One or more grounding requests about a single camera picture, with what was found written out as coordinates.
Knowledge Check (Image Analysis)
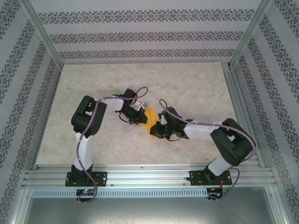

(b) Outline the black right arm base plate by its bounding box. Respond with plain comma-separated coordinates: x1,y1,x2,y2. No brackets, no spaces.
189,170,233,187

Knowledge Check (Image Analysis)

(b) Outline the grey metal sheet panel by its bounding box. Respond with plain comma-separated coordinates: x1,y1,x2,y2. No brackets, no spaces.
24,196,278,224

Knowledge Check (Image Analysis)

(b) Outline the slotted grey cable duct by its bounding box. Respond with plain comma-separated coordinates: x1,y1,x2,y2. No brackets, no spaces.
31,188,208,197

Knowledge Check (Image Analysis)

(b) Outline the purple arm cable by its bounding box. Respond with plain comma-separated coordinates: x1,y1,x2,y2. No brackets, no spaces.
77,86,150,205
159,99,256,203

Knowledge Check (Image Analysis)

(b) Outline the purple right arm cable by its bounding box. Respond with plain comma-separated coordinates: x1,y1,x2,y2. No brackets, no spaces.
159,99,256,203

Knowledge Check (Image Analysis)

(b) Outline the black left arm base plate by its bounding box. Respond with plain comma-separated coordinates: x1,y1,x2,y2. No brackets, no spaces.
66,171,108,187

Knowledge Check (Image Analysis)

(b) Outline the aluminium mounting rail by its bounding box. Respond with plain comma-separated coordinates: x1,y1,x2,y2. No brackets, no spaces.
22,164,275,188

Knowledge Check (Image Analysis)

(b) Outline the yellow cloth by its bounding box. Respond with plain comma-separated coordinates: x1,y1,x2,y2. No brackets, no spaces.
142,107,162,141

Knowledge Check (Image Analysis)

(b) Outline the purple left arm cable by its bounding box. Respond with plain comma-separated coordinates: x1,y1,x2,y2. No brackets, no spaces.
77,86,150,205

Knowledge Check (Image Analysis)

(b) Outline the aluminium side rail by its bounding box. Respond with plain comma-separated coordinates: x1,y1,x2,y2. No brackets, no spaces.
221,62,266,168

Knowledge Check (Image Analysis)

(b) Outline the aluminium frame post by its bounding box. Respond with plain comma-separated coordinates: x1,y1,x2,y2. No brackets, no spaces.
229,0,273,70
265,186,289,224
9,186,32,224
21,0,64,69

